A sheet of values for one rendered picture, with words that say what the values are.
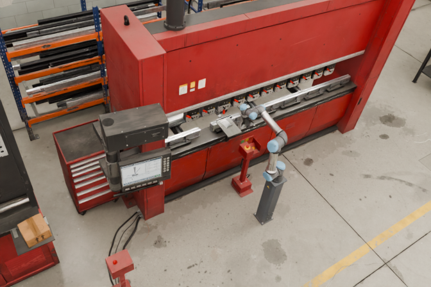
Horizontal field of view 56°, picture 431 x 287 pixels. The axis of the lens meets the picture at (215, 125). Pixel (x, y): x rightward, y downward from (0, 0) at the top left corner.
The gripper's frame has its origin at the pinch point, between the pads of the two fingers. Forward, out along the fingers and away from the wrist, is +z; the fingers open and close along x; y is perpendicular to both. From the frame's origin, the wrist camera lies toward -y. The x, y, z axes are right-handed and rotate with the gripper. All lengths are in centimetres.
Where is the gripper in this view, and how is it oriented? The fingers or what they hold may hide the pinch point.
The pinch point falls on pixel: (247, 128)
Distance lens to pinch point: 432.7
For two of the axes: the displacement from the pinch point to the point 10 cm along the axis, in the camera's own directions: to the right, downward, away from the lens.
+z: 1.9, 5.9, 7.8
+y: -1.8, -7.6, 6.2
